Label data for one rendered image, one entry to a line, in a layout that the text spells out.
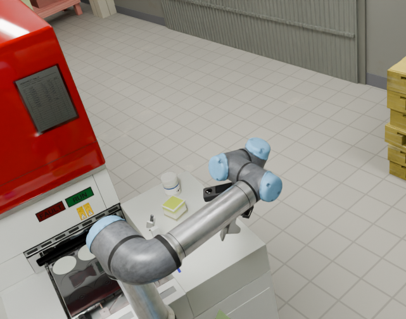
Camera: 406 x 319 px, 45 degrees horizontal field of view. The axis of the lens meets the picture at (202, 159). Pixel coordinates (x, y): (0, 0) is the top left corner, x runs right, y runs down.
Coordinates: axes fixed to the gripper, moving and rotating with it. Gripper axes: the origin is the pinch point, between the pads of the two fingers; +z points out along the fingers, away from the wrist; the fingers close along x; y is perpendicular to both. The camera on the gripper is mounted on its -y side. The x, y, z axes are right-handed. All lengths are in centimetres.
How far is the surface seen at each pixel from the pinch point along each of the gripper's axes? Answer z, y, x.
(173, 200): 23.9, -14.1, 33.6
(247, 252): 17.2, 15.1, 7.2
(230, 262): 19.9, 9.6, 2.7
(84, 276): 52, -42, 9
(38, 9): 215, -241, 603
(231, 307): 40.5, 16.0, -0.5
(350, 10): 3, 107, 293
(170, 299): 29.7, -9.3, -11.1
